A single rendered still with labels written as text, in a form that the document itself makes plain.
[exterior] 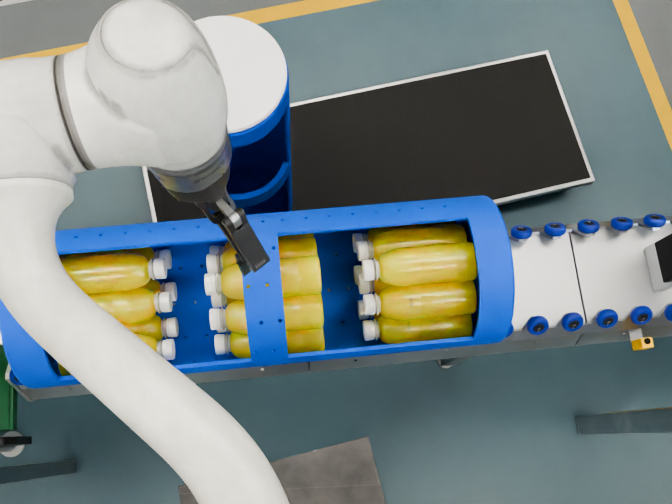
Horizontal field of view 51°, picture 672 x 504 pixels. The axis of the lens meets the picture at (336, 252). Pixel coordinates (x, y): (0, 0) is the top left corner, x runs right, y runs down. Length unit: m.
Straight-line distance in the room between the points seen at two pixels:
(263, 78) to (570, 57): 1.66
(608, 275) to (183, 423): 1.24
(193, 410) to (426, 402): 1.91
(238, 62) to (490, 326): 0.77
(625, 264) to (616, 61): 1.48
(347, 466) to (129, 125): 0.94
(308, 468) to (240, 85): 0.79
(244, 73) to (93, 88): 0.97
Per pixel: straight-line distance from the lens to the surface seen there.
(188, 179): 0.71
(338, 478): 1.41
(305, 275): 1.25
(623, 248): 1.70
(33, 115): 0.63
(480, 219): 1.29
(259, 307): 1.21
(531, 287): 1.60
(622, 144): 2.90
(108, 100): 0.60
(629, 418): 2.22
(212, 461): 0.58
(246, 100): 1.55
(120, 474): 2.48
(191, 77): 0.59
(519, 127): 2.61
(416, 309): 1.31
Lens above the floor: 2.41
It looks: 75 degrees down
